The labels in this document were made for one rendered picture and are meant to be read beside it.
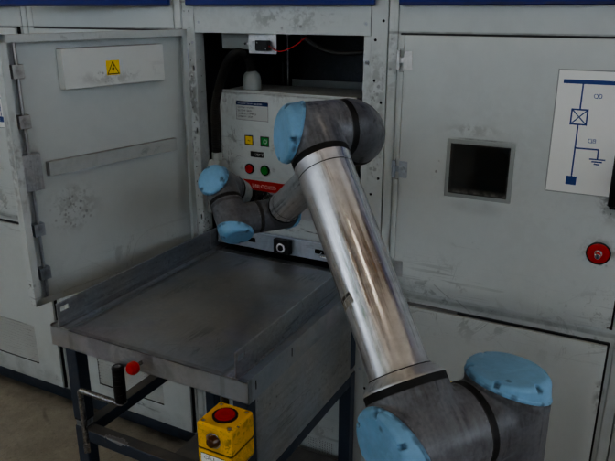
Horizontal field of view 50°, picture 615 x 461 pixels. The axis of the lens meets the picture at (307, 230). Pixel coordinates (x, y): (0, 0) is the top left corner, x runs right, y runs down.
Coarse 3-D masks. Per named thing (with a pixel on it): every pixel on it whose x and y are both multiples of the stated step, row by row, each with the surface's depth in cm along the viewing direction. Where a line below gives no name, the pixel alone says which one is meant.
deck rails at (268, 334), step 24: (192, 240) 220; (144, 264) 199; (168, 264) 210; (96, 288) 183; (120, 288) 192; (144, 288) 197; (336, 288) 192; (72, 312) 176; (96, 312) 181; (288, 312) 167; (312, 312) 180; (264, 336) 158; (288, 336) 168; (240, 360) 149
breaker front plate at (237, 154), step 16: (224, 96) 215; (240, 96) 212; (256, 96) 209; (272, 96) 207; (288, 96) 204; (224, 112) 217; (272, 112) 208; (224, 128) 218; (240, 128) 216; (256, 128) 213; (272, 128) 210; (224, 144) 220; (240, 144) 217; (256, 144) 214; (272, 144) 212; (240, 160) 219; (256, 160) 216; (272, 160) 213; (240, 176) 221; (256, 176) 218; (272, 176) 215; (288, 176) 212; (304, 224) 215
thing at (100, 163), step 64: (0, 64) 166; (64, 64) 179; (128, 64) 195; (64, 128) 186; (128, 128) 203; (64, 192) 190; (128, 192) 207; (192, 192) 225; (64, 256) 194; (128, 256) 212
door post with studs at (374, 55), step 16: (384, 0) 177; (384, 16) 178; (384, 32) 180; (368, 48) 184; (384, 48) 181; (368, 64) 185; (384, 64) 182; (368, 80) 186; (384, 80) 184; (368, 96) 188; (368, 176) 194; (368, 192) 196; (368, 384) 215
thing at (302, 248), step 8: (264, 232) 222; (256, 240) 224; (264, 240) 222; (272, 240) 221; (296, 240) 216; (304, 240) 215; (256, 248) 225; (264, 248) 223; (272, 248) 222; (296, 248) 217; (304, 248) 216; (312, 248) 214; (320, 248) 213; (304, 256) 217; (312, 256) 215
